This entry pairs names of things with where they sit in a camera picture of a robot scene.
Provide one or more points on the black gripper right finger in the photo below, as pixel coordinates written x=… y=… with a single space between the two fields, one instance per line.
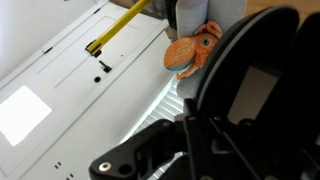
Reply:
x=240 y=150

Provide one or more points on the small black hook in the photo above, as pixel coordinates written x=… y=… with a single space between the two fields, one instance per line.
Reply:
x=106 y=67

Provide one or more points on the white panel door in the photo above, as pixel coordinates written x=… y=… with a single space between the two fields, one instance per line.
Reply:
x=83 y=100

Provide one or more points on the yellow bar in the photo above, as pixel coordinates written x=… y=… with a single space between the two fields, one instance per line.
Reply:
x=120 y=23

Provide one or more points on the white window blinds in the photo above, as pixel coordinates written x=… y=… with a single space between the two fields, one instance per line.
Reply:
x=163 y=110

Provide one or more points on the orange octopus plush toy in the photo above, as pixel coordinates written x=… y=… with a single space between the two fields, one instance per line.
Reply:
x=186 y=53

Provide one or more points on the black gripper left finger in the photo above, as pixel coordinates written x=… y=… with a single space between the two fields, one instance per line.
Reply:
x=133 y=156

